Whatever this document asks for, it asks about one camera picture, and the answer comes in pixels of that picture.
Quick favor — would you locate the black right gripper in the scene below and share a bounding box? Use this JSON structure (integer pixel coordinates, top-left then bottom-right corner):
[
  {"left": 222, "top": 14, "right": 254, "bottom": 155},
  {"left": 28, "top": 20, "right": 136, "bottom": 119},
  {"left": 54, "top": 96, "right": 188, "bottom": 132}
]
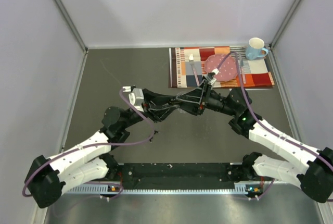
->
[{"left": 176, "top": 81, "right": 237, "bottom": 117}]

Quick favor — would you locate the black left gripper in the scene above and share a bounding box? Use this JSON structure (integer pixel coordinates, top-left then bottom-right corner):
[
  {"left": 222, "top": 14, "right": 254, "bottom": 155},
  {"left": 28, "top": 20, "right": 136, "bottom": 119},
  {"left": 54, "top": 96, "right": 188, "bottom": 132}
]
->
[{"left": 121, "top": 89, "right": 180, "bottom": 129}]

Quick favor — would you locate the glossy black gold-striped earbud case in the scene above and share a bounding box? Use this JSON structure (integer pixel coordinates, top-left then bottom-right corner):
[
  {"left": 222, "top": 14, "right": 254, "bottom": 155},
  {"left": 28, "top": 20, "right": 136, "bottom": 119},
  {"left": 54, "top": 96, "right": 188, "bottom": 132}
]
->
[{"left": 168, "top": 97, "right": 183, "bottom": 108}]

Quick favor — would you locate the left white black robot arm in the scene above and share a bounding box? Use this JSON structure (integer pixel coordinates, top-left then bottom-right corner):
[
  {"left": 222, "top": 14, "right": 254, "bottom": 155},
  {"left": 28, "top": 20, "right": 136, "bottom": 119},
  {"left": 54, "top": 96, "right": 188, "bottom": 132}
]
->
[{"left": 22, "top": 86, "right": 180, "bottom": 208}]

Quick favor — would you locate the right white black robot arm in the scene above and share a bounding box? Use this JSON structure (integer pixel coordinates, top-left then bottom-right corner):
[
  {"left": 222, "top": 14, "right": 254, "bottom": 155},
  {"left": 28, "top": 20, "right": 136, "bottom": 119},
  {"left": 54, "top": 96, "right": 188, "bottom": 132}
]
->
[{"left": 176, "top": 81, "right": 332, "bottom": 203}]

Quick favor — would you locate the clear plastic cup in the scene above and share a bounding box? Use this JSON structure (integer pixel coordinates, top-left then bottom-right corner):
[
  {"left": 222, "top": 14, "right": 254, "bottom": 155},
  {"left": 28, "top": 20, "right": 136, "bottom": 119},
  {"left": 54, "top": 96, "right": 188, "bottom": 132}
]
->
[{"left": 176, "top": 92, "right": 192, "bottom": 114}]

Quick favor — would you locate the colourful patchwork placemat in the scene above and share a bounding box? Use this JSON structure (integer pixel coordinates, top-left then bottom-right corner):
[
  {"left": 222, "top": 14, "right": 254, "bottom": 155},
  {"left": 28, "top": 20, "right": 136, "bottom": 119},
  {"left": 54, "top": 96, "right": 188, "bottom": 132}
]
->
[{"left": 169, "top": 46, "right": 275, "bottom": 89}]

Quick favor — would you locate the pink polka-dot plate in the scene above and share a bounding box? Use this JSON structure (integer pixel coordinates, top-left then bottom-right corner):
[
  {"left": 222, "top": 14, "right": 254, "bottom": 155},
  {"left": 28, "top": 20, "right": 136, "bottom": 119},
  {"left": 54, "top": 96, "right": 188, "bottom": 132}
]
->
[{"left": 204, "top": 54, "right": 238, "bottom": 82}]

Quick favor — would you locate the light blue mug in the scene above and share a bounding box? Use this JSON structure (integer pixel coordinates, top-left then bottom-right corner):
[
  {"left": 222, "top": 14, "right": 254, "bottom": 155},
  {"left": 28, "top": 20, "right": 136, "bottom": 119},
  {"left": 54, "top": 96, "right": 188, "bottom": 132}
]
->
[{"left": 246, "top": 38, "right": 268, "bottom": 60}]

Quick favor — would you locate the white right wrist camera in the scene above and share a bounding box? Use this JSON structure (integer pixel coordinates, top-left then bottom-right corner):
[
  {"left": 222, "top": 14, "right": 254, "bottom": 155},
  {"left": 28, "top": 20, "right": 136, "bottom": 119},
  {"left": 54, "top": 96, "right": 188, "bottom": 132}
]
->
[{"left": 203, "top": 68, "right": 219, "bottom": 87}]

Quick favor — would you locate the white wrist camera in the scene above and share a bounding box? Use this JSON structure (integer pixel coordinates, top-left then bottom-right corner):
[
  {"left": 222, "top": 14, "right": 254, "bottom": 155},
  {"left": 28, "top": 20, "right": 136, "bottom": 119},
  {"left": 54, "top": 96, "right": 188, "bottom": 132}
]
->
[
  {"left": 203, "top": 68, "right": 219, "bottom": 87},
  {"left": 122, "top": 86, "right": 145, "bottom": 112}
]

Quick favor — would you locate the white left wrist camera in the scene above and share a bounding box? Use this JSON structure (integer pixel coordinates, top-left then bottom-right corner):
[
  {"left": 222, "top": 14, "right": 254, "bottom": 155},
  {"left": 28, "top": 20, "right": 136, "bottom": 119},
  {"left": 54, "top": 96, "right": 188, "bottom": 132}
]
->
[{"left": 122, "top": 86, "right": 145, "bottom": 112}]

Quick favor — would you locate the pink-handled metal fork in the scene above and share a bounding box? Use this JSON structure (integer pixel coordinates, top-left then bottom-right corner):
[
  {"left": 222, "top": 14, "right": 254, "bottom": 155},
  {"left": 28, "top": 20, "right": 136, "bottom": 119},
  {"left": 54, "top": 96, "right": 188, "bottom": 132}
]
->
[{"left": 188, "top": 54, "right": 201, "bottom": 86}]

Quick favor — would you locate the pink-handled metal knife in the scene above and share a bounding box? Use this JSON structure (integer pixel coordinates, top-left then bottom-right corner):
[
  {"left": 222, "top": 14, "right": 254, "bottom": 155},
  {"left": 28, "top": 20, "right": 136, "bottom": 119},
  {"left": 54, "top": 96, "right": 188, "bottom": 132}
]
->
[{"left": 238, "top": 54, "right": 246, "bottom": 84}]

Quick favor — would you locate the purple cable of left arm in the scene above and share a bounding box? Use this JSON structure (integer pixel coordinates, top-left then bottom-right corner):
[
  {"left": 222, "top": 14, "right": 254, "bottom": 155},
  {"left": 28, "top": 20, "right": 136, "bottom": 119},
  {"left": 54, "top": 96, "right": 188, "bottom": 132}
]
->
[{"left": 22, "top": 90, "right": 156, "bottom": 198}]

